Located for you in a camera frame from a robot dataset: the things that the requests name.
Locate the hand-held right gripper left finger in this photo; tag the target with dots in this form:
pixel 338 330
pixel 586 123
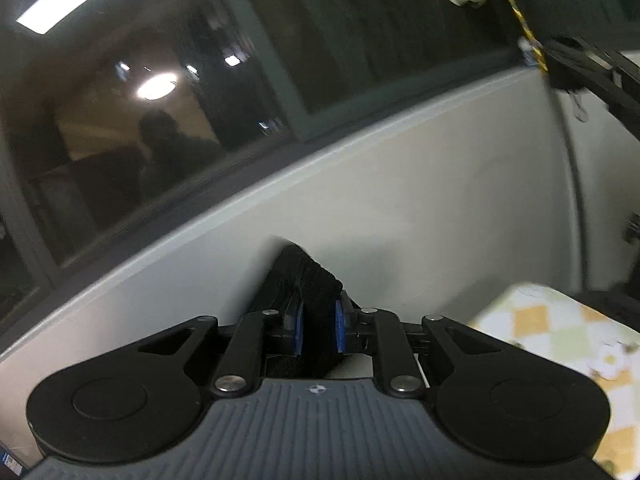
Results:
pixel 299 327

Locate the dark glass window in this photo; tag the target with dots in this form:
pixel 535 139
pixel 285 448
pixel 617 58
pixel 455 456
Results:
pixel 160 110

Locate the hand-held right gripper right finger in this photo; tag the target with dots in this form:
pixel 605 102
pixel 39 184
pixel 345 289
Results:
pixel 340 325

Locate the black pants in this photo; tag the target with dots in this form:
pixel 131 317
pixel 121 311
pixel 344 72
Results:
pixel 315 285

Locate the checkered floral tablecloth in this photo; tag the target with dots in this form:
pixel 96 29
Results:
pixel 545 325

